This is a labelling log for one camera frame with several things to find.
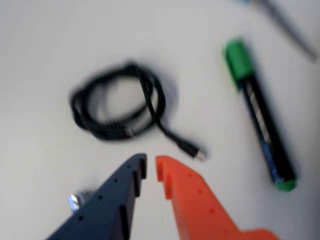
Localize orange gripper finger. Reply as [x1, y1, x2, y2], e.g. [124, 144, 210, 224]
[154, 155, 282, 240]

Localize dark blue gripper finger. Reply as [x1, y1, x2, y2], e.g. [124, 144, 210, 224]
[46, 153, 149, 240]

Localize small silver bolt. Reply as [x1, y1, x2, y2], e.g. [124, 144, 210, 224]
[66, 190, 95, 214]

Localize black marker with green cap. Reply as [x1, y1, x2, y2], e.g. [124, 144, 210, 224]
[220, 36, 299, 193]

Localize coiled black braided cable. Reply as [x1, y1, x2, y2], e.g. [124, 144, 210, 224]
[68, 59, 209, 163]

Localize blue handled scissors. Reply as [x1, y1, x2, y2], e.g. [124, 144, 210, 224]
[231, 0, 320, 61]

